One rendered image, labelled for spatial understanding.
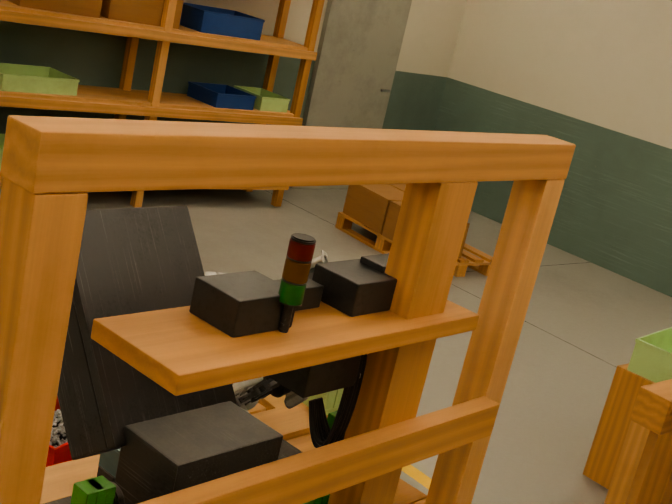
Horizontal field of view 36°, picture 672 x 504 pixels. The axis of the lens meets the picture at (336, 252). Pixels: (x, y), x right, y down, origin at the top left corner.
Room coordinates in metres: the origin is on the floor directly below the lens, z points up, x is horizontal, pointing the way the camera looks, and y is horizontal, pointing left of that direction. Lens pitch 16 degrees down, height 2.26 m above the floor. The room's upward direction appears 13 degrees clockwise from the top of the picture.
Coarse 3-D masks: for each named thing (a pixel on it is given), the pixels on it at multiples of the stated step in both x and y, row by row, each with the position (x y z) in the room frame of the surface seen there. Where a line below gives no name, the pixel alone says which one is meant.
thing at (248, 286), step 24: (336, 264) 2.16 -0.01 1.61; (360, 264) 2.20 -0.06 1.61; (216, 288) 1.83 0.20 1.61; (240, 288) 1.86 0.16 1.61; (264, 288) 1.89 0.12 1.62; (336, 288) 2.08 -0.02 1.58; (360, 288) 2.06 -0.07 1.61; (384, 288) 2.12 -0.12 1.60; (192, 312) 1.86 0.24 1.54; (216, 312) 1.82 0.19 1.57; (240, 312) 1.79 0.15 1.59; (264, 312) 1.84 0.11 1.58; (360, 312) 2.07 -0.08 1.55
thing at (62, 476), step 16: (256, 416) 2.82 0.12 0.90; (272, 416) 2.84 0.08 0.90; (288, 416) 2.87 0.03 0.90; (304, 416) 2.89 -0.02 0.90; (288, 432) 2.76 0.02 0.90; (304, 432) 2.81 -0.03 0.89; (64, 464) 2.30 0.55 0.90; (80, 464) 2.32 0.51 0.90; (96, 464) 2.34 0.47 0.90; (48, 480) 2.21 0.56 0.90; (64, 480) 2.23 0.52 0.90; (80, 480) 2.25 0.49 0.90; (48, 496) 2.15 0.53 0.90; (64, 496) 2.16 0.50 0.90
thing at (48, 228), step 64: (448, 192) 2.15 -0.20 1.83; (512, 192) 2.51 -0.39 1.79; (0, 256) 1.41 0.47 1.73; (64, 256) 1.42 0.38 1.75; (448, 256) 2.19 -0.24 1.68; (512, 256) 2.48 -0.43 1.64; (0, 320) 1.40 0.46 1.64; (64, 320) 1.43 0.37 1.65; (512, 320) 2.48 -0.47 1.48; (0, 384) 1.38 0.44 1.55; (384, 384) 2.13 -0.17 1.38; (0, 448) 1.37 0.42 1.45
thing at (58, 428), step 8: (56, 400) 2.62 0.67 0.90; (56, 408) 2.63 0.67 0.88; (56, 416) 2.58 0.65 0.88; (56, 424) 2.53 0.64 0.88; (56, 432) 2.47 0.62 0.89; (64, 432) 2.51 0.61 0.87; (56, 440) 2.45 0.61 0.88; (64, 440) 2.45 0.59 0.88; (56, 448) 2.34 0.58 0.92; (64, 448) 2.36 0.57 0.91; (48, 456) 2.34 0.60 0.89; (56, 456) 2.34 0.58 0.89; (64, 456) 2.37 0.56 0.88; (48, 464) 2.34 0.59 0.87
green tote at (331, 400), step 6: (336, 390) 3.19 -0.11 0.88; (342, 390) 3.21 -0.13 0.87; (312, 396) 3.20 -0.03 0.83; (318, 396) 3.18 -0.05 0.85; (324, 396) 3.17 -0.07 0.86; (330, 396) 3.17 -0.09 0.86; (336, 396) 3.19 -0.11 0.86; (306, 402) 3.22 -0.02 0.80; (324, 402) 3.16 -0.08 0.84; (330, 402) 3.18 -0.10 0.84; (336, 402) 3.20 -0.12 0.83; (330, 408) 3.18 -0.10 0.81; (336, 408) 3.20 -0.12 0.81
